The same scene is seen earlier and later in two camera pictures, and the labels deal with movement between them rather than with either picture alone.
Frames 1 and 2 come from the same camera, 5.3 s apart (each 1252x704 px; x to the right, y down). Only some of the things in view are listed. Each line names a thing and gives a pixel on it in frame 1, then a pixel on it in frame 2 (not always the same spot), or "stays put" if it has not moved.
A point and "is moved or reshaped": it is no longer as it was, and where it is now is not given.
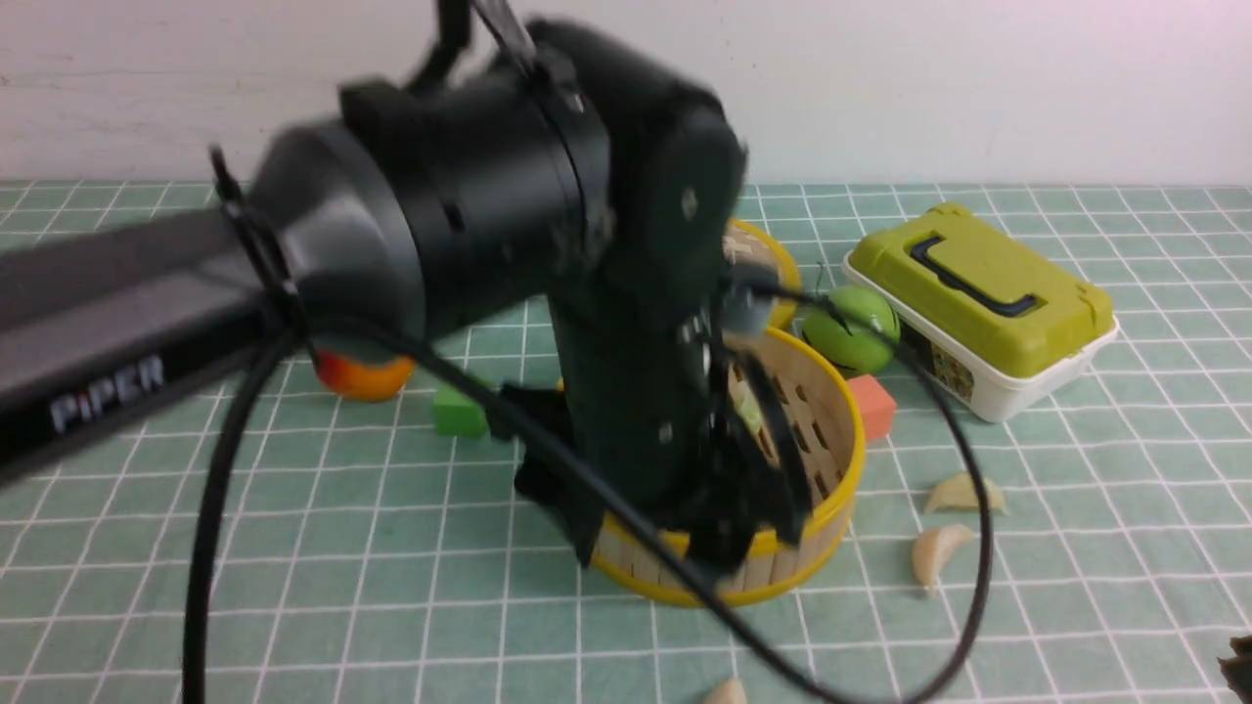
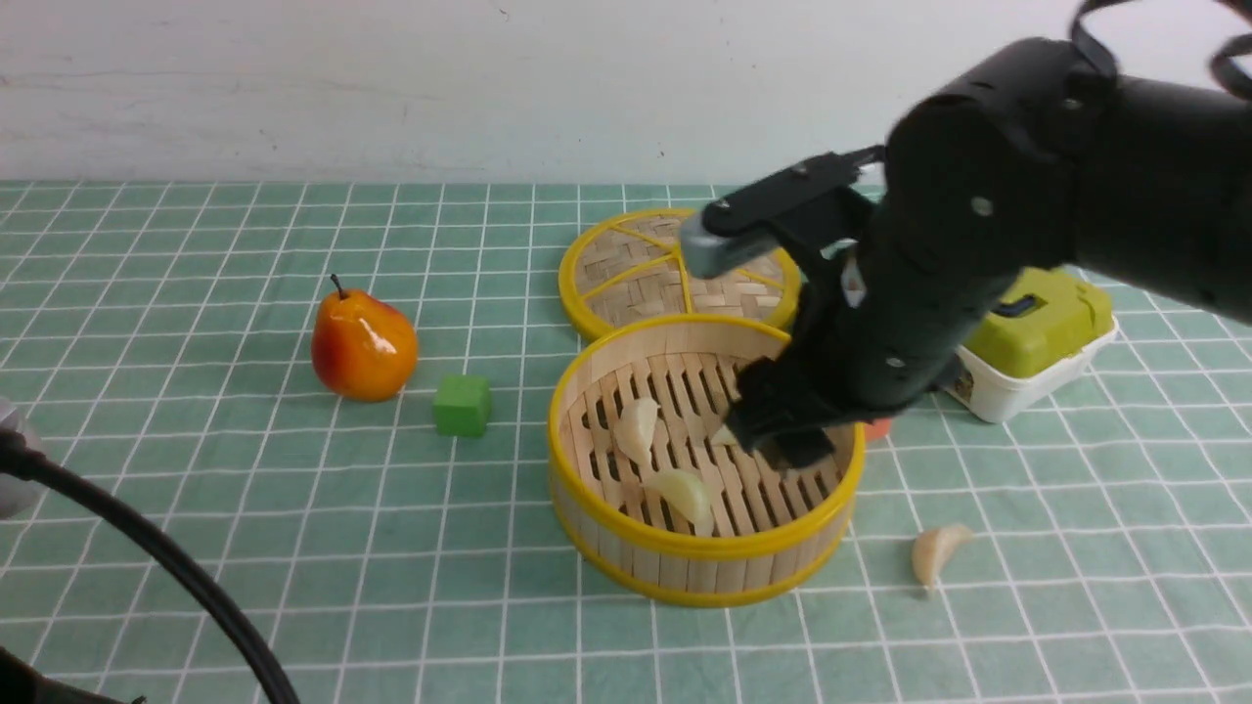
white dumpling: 730,692 is moved or reshaped
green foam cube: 456,414 stays put
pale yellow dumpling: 959,492 is moved or reshaped
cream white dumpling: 931,549 stays put
